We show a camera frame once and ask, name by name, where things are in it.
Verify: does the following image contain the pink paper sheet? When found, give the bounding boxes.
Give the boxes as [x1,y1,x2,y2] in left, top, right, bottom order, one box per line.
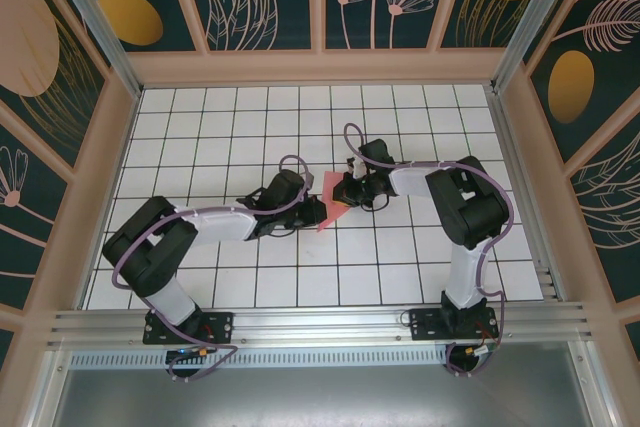
[316,170,351,234]

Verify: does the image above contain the grey metal sheet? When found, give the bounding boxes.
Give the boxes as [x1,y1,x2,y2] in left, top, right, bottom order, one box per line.
[49,341,601,427]

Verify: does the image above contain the clear plastic corner strip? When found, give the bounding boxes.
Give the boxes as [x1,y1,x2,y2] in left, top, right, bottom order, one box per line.
[39,0,144,98]

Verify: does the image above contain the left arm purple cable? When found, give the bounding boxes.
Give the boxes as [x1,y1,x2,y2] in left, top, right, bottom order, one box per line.
[110,155,314,384]

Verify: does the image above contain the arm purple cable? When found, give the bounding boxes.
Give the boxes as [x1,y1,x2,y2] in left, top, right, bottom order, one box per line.
[110,155,314,384]
[343,122,516,379]

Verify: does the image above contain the long aluminium mounting rail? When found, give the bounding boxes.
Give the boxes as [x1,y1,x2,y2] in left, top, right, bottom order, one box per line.
[47,301,599,351]

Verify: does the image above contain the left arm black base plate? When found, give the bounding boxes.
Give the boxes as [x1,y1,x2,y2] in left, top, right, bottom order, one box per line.
[143,310,235,346]

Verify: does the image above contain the aluminium side rail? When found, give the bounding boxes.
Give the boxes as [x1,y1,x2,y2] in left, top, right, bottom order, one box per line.
[487,86,569,303]

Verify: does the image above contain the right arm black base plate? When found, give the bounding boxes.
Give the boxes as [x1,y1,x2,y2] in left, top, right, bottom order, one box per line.
[408,307,500,343]

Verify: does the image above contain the slotted grey cable duct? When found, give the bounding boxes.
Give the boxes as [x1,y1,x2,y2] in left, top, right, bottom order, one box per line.
[69,350,451,369]

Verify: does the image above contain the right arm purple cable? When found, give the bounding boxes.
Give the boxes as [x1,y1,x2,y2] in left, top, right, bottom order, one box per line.
[343,122,516,379]

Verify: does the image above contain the aluminium corner post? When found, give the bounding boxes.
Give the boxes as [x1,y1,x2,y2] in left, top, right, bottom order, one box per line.
[492,0,584,93]

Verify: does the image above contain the wall panel orange ellipse feather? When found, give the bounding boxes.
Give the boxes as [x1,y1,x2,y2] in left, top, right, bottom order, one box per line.
[524,0,640,164]

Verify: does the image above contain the wall panel with pink leaves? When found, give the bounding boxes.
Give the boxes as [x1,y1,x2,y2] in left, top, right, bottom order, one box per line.
[564,131,640,304]

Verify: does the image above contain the wall panel with orange ellipse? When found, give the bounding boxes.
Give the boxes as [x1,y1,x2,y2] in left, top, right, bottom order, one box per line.
[74,0,207,54]

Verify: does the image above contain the wall panel single flower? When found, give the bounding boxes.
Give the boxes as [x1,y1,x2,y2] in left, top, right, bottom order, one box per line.
[0,104,70,312]

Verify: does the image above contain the wall panel peach circle gold lines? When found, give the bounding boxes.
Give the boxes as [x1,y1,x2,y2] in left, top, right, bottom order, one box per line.
[0,0,110,173]

